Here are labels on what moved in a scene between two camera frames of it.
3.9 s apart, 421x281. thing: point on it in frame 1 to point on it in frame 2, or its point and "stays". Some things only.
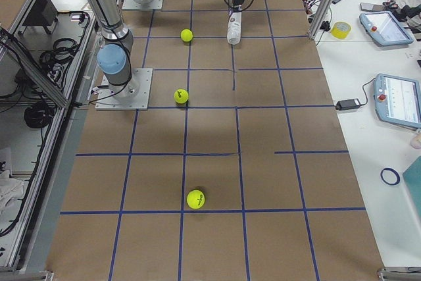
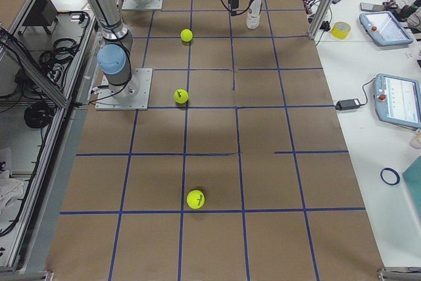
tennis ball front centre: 186,35 stays
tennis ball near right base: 181,96 stays
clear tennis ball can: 234,27 to 252,21
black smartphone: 369,6 stays
